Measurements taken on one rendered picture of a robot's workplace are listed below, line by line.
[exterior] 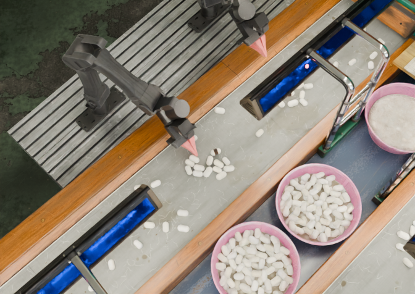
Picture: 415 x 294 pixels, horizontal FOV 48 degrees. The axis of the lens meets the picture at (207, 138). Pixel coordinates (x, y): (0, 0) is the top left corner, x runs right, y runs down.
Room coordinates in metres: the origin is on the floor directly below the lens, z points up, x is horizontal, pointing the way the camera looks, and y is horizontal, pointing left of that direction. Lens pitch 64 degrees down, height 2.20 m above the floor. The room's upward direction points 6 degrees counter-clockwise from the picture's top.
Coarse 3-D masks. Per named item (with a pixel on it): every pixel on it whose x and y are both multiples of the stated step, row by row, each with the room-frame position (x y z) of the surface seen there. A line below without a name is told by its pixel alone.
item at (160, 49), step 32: (192, 0) 1.38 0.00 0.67; (256, 0) 1.35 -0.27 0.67; (288, 0) 1.33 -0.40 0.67; (128, 32) 1.25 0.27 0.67; (160, 32) 1.24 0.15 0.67; (192, 32) 1.22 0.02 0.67; (224, 32) 1.20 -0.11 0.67; (128, 64) 1.09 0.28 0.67; (160, 64) 1.08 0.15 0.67; (192, 64) 1.06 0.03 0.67; (64, 96) 0.98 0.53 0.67; (32, 128) 0.85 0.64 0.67; (64, 128) 0.84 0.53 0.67; (96, 128) 0.83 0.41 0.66; (128, 128) 0.81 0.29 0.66; (64, 160) 0.71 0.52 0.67; (96, 160) 0.70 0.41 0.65
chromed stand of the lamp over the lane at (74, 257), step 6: (72, 246) 0.28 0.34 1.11; (66, 252) 0.27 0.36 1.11; (72, 252) 0.26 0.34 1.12; (78, 252) 0.27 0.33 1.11; (72, 258) 0.25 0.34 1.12; (78, 258) 0.25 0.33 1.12; (78, 264) 0.23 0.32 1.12; (84, 264) 0.23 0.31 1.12; (78, 270) 0.22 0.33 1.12; (84, 270) 0.22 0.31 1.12; (90, 270) 0.22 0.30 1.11; (84, 276) 0.21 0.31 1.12; (90, 276) 0.21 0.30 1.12; (90, 282) 0.19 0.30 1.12; (96, 282) 0.19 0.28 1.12; (96, 288) 0.18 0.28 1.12; (102, 288) 0.18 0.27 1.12
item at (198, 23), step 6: (210, 6) 1.28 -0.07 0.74; (216, 6) 1.29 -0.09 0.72; (222, 6) 1.33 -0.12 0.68; (228, 6) 1.33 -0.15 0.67; (198, 12) 1.31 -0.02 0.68; (204, 12) 1.27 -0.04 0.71; (210, 12) 1.27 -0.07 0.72; (216, 12) 1.29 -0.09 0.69; (192, 18) 1.28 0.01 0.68; (198, 18) 1.28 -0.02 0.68; (204, 18) 1.27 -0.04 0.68; (210, 18) 1.26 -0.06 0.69; (192, 24) 1.25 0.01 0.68; (198, 24) 1.25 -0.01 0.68; (204, 24) 1.24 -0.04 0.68; (198, 30) 1.21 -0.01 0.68
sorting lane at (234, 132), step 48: (288, 48) 1.04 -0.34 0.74; (240, 96) 0.85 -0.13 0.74; (288, 96) 0.83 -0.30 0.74; (336, 96) 0.81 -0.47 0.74; (240, 144) 0.67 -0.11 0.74; (288, 144) 0.65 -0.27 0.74; (192, 192) 0.51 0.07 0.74; (240, 192) 0.49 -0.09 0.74; (144, 240) 0.37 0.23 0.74; (0, 288) 0.27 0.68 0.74
